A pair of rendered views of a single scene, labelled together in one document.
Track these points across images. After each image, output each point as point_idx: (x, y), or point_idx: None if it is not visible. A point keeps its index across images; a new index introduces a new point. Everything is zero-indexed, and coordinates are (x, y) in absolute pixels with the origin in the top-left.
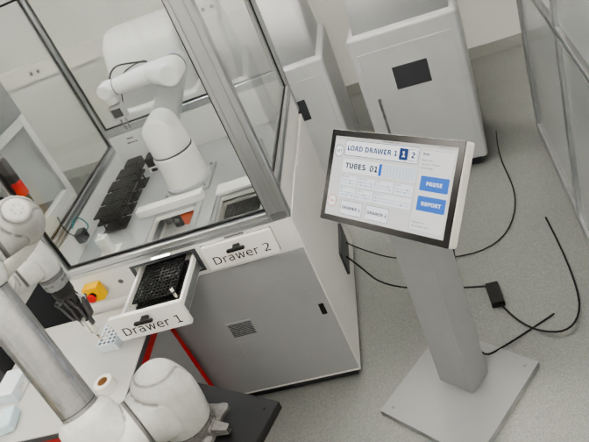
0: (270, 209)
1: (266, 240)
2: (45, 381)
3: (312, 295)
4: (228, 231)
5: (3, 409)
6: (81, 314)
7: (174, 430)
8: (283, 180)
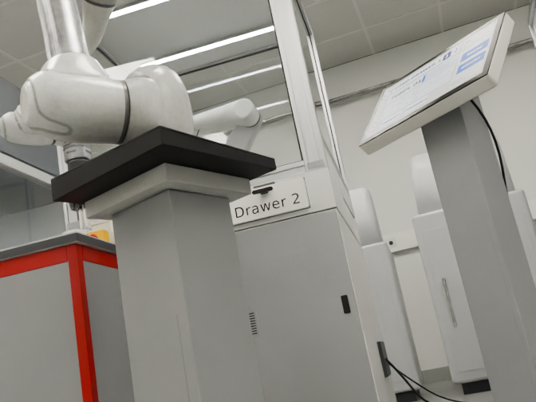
0: (308, 157)
1: (297, 191)
2: (59, 24)
3: (336, 280)
4: (259, 179)
5: None
6: (81, 207)
7: (154, 112)
8: (327, 154)
